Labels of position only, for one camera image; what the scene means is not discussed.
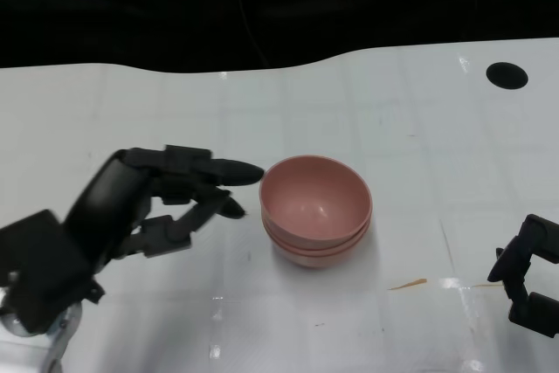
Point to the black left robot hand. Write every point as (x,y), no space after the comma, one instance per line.
(109,207)

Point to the black table grommet hole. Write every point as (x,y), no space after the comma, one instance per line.
(506,76)

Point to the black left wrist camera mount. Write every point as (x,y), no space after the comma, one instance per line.
(39,259)

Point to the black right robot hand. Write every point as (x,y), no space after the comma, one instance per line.
(541,312)

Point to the pink plastic bowl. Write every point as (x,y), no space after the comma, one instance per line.
(314,198)
(314,261)
(314,249)

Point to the black backdrop curtain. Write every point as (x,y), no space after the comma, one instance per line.
(131,6)

